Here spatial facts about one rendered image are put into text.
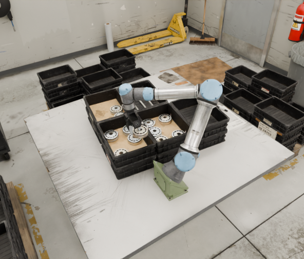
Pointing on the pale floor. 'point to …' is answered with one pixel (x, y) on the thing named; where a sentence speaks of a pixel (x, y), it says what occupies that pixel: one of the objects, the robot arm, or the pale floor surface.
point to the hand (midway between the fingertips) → (135, 132)
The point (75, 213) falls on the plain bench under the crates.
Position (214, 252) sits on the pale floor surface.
